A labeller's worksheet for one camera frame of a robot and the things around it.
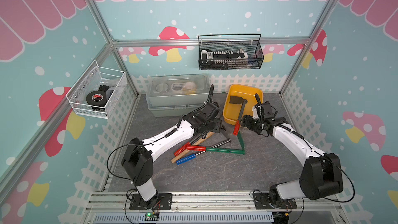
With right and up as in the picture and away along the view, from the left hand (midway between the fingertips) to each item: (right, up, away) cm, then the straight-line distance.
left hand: (216, 126), depth 83 cm
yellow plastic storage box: (+13, +8, +26) cm, 30 cm away
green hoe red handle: (+12, -15, +6) cm, 20 cm away
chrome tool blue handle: (-18, -19, +3) cm, 27 cm away
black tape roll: (-56, +15, -12) cm, 59 cm away
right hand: (+16, +2, +5) cm, 17 cm away
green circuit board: (-32, -42, -10) cm, 53 cm away
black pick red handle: (-15, -11, +9) cm, 21 cm away
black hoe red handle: (+18, +16, +30) cm, 39 cm away
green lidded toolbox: (-22, +18, +16) cm, 33 cm away
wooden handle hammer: (-24, -19, +4) cm, 31 cm away
